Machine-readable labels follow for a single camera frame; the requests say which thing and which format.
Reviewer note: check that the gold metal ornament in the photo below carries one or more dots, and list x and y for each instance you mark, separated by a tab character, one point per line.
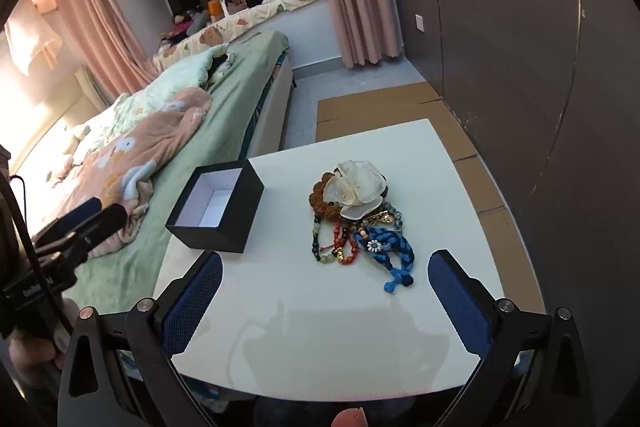
377	217

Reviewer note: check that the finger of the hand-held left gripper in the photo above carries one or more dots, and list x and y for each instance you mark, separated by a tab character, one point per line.
110	217
87	208

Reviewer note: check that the person's left hand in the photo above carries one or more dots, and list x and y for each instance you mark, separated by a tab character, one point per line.
27	352

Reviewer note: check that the black jewelry box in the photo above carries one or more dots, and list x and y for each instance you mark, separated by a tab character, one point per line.
235	227

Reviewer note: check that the white wall switch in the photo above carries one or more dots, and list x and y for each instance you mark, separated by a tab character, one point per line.
420	23

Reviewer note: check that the pink printed blanket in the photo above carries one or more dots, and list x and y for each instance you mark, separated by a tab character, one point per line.
150	142

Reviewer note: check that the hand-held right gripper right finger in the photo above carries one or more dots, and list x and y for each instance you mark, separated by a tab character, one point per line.
457	304

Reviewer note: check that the white flower hair clip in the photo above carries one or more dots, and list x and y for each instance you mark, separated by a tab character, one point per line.
355	189

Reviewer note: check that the beige headboard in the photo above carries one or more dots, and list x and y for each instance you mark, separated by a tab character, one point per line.
92	87

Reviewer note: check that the person's right hand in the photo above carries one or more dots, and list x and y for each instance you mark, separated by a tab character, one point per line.
350	419

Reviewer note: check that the light green quilt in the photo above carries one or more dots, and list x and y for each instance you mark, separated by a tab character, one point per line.
175	77

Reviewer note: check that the pile of plush toys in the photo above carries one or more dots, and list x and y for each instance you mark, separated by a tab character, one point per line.
182	27

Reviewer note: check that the green bed sheet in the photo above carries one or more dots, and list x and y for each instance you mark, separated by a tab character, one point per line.
220	132

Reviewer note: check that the pink plush toy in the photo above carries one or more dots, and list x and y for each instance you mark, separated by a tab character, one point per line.
67	157

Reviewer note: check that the beige bed base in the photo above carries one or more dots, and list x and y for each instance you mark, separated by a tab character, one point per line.
272	117

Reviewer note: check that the floral window seat mattress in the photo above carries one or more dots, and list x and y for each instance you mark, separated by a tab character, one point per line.
250	19

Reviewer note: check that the hanging white cloth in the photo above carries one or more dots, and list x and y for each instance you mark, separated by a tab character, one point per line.
32	37

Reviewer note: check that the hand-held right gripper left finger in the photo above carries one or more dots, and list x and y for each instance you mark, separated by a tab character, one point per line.
192	307

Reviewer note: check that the brown cardboard sheet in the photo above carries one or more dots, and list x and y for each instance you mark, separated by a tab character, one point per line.
380	112

